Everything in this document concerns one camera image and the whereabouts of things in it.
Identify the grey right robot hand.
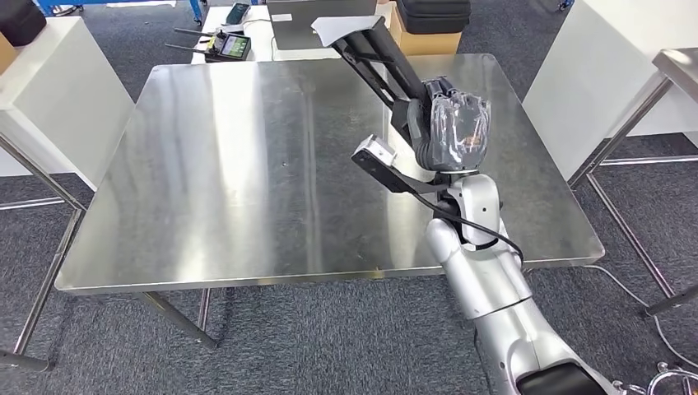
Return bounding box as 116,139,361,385
406,77,492,173

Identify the black plastic plate holder part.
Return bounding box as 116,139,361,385
310,15,456,148

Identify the stainless steel workbench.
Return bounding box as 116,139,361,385
54,53,607,350

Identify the blue metal shelf rack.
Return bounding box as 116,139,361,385
32,0,209,17

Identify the cardboard box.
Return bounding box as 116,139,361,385
389,5,463,57

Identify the black hard case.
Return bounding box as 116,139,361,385
395,0,472,35

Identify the white cabinet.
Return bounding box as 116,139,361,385
522,0,698,181
0,16,137,192

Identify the white table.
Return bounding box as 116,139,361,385
190,4,395,63

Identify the stainless steel table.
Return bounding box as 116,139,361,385
0,133,88,374
566,48,698,318

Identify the black remote controller with screen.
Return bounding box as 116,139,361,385
165,27,253,63

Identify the black phone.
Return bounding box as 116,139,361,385
225,2,252,26

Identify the black stool chrome base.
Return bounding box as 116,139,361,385
613,361,698,395

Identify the black bag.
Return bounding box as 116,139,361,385
0,0,48,48

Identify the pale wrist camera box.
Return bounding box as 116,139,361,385
356,134,398,167

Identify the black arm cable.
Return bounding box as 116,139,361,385
412,190,526,268

